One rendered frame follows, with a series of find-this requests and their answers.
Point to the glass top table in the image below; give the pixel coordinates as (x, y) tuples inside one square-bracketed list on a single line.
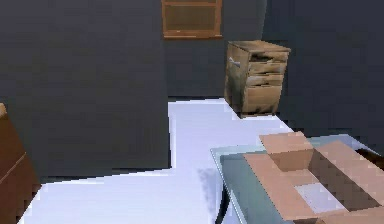
[(243, 183)]

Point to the worn wooden chest of drawers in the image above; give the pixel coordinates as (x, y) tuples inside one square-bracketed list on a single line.
[(256, 80)]

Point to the wooden framed window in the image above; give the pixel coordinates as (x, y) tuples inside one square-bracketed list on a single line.
[(191, 18)]

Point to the open brown cardboard box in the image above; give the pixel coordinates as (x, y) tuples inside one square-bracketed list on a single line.
[(300, 186)]

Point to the dark brown wooden cabinet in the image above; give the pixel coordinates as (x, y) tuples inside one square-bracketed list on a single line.
[(13, 176)]

